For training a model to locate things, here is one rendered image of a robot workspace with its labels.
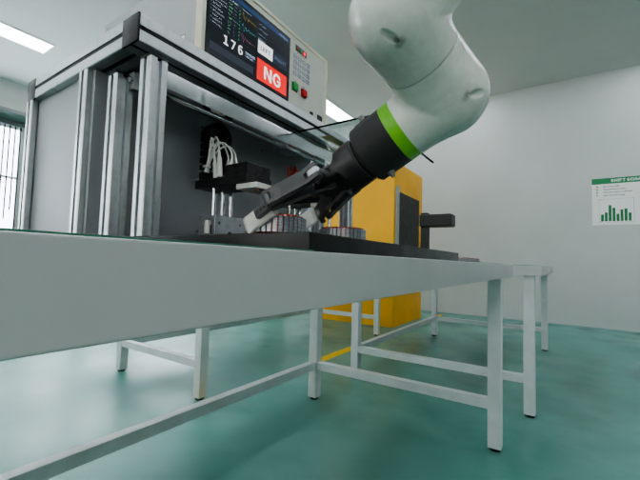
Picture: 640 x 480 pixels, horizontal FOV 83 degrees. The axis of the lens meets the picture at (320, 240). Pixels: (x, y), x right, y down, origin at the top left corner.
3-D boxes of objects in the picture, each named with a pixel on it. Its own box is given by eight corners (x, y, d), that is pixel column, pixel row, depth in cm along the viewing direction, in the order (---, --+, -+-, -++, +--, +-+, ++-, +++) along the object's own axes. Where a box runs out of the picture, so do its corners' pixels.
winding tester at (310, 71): (326, 130, 104) (328, 61, 106) (200, 57, 68) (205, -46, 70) (231, 150, 126) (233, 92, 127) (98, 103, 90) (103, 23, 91)
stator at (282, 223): (317, 238, 68) (318, 218, 68) (278, 233, 59) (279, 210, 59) (271, 238, 74) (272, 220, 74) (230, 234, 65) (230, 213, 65)
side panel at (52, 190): (93, 250, 65) (104, 75, 67) (74, 250, 62) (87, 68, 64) (32, 249, 80) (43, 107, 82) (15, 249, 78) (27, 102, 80)
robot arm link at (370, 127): (400, 155, 49) (422, 170, 56) (363, 91, 53) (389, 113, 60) (365, 181, 51) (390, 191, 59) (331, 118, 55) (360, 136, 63)
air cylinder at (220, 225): (243, 244, 76) (244, 218, 76) (214, 242, 70) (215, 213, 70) (226, 244, 79) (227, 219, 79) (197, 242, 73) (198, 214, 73)
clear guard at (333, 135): (433, 163, 96) (433, 141, 96) (400, 135, 76) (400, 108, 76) (329, 176, 114) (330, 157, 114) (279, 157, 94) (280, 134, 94)
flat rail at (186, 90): (349, 170, 109) (349, 160, 109) (155, 83, 57) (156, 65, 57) (345, 170, 109) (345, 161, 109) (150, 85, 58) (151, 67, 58)
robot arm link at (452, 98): (517, 115, 47) (485, 79, 55) (476, 40, 40) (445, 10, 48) (424, 177, 54) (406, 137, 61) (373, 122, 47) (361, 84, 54)
